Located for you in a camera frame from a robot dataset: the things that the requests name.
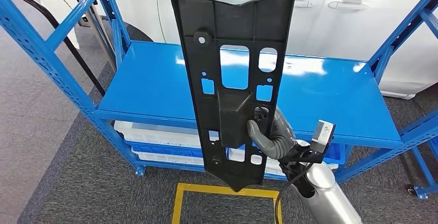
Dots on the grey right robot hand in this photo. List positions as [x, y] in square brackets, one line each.
[260, 140]

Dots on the black plastic panel part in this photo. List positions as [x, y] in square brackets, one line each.
[205, 17]

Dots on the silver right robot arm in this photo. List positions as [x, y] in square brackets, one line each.
[325, 198]

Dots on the blue metal shelf rack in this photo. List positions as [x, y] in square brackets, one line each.
[420, 171]
[154, 79]

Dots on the blue plastic bin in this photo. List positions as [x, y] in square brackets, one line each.
[164, 149]
[335, 154]

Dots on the clear plastic bin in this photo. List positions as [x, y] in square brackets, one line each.
[154, 133]

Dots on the white car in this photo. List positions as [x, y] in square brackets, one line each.
[359, 34]

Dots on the grey stanchion pole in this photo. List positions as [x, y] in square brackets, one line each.
[94, 24]

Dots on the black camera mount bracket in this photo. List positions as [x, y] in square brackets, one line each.
[316, 156]

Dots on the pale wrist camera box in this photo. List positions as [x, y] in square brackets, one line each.
[323, 135]

